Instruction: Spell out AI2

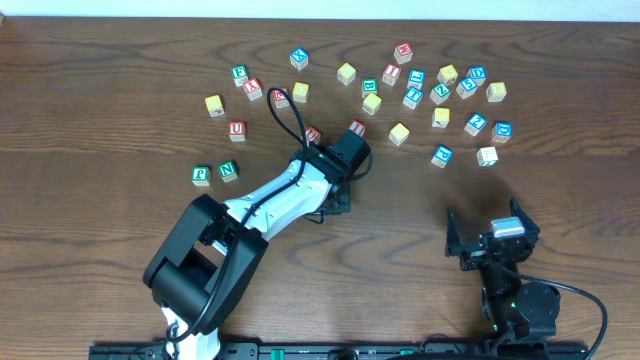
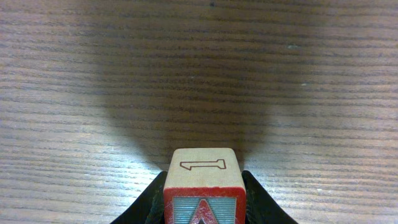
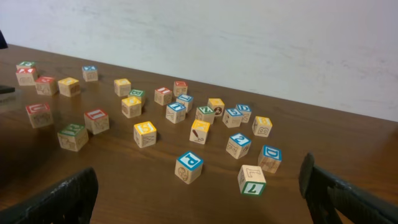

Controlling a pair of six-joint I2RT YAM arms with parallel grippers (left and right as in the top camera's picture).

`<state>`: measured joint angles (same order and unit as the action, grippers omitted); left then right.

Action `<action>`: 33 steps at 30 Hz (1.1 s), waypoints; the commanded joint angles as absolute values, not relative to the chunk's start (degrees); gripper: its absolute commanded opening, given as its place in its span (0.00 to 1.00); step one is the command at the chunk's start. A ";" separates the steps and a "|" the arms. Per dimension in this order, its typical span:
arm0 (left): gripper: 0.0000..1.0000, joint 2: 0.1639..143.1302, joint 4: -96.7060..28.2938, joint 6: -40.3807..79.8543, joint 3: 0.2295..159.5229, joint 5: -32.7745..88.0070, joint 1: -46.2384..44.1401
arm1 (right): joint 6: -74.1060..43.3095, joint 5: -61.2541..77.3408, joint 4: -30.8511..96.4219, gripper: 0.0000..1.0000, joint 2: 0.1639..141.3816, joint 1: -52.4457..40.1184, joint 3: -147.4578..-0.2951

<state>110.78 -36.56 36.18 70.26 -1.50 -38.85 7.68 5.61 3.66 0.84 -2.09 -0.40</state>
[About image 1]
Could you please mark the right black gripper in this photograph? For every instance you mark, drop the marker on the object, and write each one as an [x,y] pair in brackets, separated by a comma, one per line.
[486,248]

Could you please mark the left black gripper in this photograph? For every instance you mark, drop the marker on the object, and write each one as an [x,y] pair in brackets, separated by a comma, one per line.
[338,203]

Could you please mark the red i block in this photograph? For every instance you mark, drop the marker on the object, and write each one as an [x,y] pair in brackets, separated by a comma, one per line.
[357,127]
[391,74]

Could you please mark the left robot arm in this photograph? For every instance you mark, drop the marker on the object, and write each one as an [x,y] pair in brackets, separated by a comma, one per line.
[204,266]

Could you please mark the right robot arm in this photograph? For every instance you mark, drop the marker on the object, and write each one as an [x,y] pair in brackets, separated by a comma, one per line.
[523,313]

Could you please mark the red U block centre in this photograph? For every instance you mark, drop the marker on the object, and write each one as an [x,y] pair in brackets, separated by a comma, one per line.
[313,135]

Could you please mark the red u block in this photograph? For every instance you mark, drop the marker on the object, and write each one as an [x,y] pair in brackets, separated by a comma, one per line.
[313,135]
[237,131]

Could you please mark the yellow block centre right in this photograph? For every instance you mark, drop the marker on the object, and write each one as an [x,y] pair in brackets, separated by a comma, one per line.
[398,134]

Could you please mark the yellow block below B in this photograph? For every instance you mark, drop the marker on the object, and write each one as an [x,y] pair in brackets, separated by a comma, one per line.
[371,103]

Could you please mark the yellow block beside E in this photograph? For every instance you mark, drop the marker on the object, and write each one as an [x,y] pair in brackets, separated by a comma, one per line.
[301,92]

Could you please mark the plain wood 7 block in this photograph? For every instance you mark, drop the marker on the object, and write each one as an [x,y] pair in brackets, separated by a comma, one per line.
[487,156]

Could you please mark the red E block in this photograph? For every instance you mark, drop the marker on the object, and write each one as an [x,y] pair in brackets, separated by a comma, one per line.
[279,98]

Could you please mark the green B block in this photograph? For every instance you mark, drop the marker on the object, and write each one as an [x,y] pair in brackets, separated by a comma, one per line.
[369,86]

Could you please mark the yellow block top centre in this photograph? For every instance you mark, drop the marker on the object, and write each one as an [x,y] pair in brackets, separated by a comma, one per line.
[346,74]

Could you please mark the blue P block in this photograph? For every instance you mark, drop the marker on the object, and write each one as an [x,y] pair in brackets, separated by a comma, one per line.
[442,156]

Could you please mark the blue T block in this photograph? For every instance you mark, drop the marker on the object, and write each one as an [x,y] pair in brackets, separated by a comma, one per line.
[412,97]

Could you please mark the blue D block lower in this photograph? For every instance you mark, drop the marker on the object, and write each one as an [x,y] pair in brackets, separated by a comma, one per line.
[502,132]

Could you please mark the blue d block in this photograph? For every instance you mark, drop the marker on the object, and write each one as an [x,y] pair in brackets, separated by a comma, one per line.
[477,74]
[502,132]

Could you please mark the red U block left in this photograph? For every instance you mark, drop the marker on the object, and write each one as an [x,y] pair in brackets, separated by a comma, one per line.
[237,131]

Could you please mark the green N block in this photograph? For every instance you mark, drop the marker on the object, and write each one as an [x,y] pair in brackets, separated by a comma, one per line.
[228,171]

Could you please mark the blue X block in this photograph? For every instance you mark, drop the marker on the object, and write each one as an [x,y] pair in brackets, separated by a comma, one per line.
[299,59]

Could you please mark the red Y block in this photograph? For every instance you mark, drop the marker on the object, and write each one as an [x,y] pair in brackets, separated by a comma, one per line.
[253,89]

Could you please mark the yellow hammer block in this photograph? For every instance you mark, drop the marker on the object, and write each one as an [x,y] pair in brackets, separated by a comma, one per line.
[440,117]

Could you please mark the blue 2 block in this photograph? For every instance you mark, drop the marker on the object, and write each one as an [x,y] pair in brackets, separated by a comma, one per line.
[475,124]

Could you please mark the blue L block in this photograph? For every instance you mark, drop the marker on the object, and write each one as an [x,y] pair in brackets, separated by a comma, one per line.
[416,78]

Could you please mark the green Z block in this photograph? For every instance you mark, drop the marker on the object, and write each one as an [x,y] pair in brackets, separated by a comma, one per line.
[440,93]

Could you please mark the red W block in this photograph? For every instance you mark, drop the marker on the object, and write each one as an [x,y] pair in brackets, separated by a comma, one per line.
[403,53]

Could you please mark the green F block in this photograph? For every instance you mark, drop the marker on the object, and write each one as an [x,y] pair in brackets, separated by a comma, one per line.
[240,75]

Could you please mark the yellow block far left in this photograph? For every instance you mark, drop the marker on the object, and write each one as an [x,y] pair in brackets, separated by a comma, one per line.
[214,105]

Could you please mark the green J block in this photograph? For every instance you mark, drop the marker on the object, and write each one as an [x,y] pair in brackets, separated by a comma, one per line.
[201,176]

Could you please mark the yellow O block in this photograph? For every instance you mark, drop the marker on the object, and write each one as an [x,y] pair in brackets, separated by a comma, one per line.
[447,75]

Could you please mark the yellow B block right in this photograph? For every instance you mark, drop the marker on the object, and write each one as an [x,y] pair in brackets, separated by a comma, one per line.
[496,92]

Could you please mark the blue 5 block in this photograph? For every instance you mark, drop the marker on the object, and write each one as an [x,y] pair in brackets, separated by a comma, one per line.
[466,88]

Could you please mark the blue D block upper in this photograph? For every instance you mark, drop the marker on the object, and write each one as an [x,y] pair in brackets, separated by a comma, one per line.
[477,74]

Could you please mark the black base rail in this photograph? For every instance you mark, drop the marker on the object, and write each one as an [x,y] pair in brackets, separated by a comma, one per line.
[438,348]

